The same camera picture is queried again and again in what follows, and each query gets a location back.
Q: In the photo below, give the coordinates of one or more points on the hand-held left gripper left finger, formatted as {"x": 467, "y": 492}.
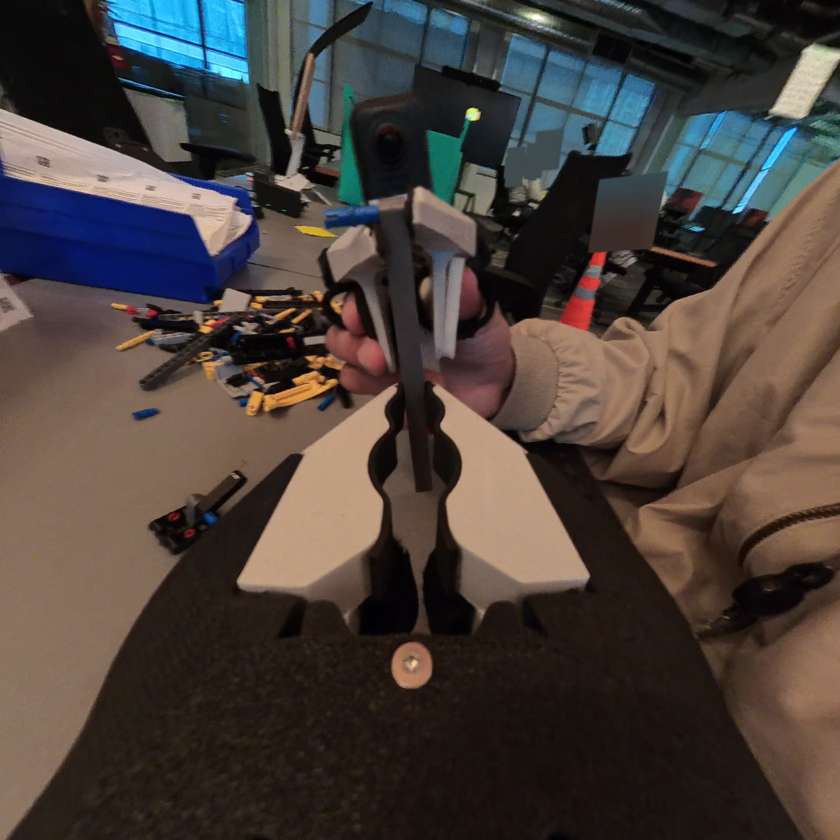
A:
{"x": 315, "y": 525}

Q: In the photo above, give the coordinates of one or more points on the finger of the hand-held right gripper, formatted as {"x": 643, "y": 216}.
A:
{"x": 446, "y": 220}
{"x": 354, "y": 259}

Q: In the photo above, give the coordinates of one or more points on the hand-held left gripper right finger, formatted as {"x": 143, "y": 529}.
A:
{"x": 518, "y": 525}

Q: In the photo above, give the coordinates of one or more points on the dark grey long beam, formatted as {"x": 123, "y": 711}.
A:
{"x": 184, "y": 358}
{"x": 405, "y": 315}

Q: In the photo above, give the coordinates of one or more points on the black brick assembly red pins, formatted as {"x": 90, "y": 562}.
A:
{"x": 174, "y": 528}

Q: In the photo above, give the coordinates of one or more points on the person's right forearm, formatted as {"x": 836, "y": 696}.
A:
{"x": 689, "y": 367}

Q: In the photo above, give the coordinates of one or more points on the grey desk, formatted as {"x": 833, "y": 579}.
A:
{"x": 79, "y": 426}

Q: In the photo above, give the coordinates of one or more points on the person's right hand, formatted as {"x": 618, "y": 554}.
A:
{"x": 485, "y": 354}

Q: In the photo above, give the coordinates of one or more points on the yellow paper scrap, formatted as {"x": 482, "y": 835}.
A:
{"x": 315, "y": 231}

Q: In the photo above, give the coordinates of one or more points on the green storage bin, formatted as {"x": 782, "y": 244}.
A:
{"x": 446, "y": 164}

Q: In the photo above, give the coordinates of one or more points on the black monitor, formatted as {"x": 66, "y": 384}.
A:
{"x": 485, "y": 124}

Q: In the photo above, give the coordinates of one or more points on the black device box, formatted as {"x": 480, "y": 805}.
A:
{"x": 279, "y": 197}

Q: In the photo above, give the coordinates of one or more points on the pile of loose bricks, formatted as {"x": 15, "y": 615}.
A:
{"x": 282, "y": 341}

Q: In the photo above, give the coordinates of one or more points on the light grey panel brick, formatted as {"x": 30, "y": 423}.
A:
{"x": 235, "y": 300}

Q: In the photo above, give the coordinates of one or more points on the orange traffic cone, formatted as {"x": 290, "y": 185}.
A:
{"x": 584, "y": 295}

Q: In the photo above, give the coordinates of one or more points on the blue storage bin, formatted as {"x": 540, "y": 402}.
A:
{"x": 118, "y": 243}

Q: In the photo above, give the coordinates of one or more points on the wooden-top table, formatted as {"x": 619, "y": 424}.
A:
{"x": 682, "y": 259}

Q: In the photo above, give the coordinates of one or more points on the white printed sheets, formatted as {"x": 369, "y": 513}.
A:
{"x": 98, "y": 170}

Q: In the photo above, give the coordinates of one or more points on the beige jacket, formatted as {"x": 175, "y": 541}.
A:
{"x": 787, "y": 722}

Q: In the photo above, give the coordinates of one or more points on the hanging white sign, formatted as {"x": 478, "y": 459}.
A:
{"x": 807, "y": 82}

